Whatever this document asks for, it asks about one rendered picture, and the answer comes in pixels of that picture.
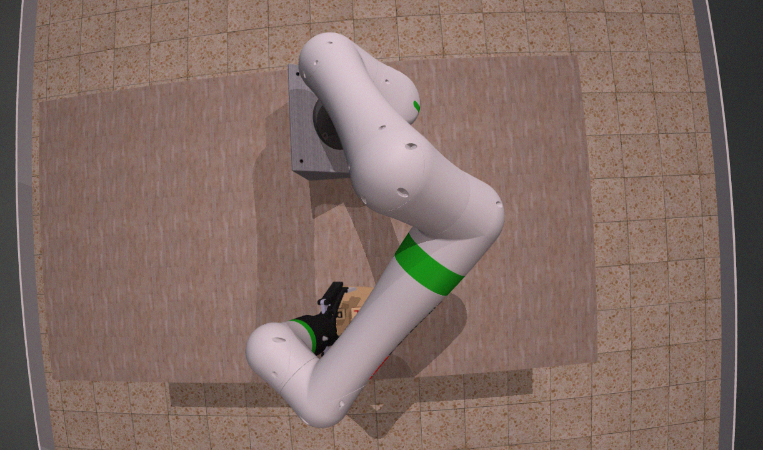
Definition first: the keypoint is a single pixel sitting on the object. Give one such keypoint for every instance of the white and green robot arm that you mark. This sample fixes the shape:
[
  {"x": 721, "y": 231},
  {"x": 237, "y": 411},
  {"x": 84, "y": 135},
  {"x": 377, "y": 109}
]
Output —
[{"x": 396, "y": 172}]

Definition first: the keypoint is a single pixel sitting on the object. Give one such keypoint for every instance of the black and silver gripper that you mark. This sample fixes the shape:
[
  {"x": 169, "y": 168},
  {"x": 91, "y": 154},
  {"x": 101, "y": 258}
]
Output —
[{"x": 328, "y": 314}]

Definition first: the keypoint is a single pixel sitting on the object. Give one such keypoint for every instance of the tan square mat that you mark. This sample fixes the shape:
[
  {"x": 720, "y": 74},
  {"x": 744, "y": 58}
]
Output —
[{"x": 349, "y": 300}]

